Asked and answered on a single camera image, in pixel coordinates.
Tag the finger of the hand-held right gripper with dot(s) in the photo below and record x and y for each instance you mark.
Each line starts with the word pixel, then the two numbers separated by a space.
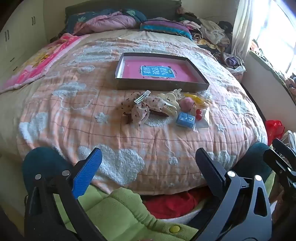
pixel 284 150
pixel 277 162

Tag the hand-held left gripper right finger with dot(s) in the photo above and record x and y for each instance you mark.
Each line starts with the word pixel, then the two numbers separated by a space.
pixel 210 172

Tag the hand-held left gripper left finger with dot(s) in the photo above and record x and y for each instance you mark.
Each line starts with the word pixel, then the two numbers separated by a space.
pixel 87 173

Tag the blue item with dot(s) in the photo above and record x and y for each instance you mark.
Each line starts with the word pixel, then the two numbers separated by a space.
pixel 185 119

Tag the yellow hair clip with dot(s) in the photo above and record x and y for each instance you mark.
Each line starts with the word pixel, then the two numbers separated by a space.
pixel 196 98

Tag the spotted fabric bow hair clip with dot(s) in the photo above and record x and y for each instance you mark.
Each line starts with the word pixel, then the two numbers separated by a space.
pixel 138 111

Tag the large cream claw clip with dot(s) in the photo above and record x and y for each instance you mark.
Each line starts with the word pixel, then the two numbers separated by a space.
pixel 170 102

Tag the shallow cardboard box pink inside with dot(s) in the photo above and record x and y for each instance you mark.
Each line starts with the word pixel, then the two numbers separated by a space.
pixel 131 71

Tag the red plastic bag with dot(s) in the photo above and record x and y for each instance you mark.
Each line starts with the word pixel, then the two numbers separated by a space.
pixel 274 129

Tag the peach quilt with white clouds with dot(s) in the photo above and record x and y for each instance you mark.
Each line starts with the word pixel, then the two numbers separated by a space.
pixel 92 139

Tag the red cloth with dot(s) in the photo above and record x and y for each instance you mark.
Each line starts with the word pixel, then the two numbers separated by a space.
pixel 175 201

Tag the green fleece garment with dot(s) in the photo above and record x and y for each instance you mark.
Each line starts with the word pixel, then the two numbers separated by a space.
pixel 120 208

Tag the small beige claw clip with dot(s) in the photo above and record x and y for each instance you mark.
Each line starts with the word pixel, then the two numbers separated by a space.
pixel 178 92

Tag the clothes on windowsill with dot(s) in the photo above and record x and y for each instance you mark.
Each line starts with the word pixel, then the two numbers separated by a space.
pixel 266 60

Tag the floral bag of clothes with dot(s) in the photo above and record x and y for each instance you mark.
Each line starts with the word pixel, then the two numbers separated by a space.
pixel 233 62

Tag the window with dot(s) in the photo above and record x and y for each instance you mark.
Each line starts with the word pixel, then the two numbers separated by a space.
pixel 277 34

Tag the pink cartoon blanket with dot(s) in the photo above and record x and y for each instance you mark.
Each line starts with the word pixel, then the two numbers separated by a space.
pixel 34 67

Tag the cream curtain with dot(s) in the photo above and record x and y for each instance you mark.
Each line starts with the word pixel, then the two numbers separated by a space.
pixel 245 27

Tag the pile of clothes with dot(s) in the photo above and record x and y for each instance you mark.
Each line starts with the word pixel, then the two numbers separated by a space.
pixel 208 30

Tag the beige bed sheet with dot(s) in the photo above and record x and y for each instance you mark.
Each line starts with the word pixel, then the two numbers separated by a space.
pixel 138 34

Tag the striped purple pillow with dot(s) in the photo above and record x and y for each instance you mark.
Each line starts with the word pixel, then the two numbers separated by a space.
pixel 166 26

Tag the navy and pink comforter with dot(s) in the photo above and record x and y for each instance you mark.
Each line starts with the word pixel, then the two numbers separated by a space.
pixel 104 22

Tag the cream wardrobe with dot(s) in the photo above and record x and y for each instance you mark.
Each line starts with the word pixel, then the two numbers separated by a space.
pixel 23 30

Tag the dark green headboard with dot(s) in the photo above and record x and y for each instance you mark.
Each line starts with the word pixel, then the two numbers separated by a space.
pixel 138 5

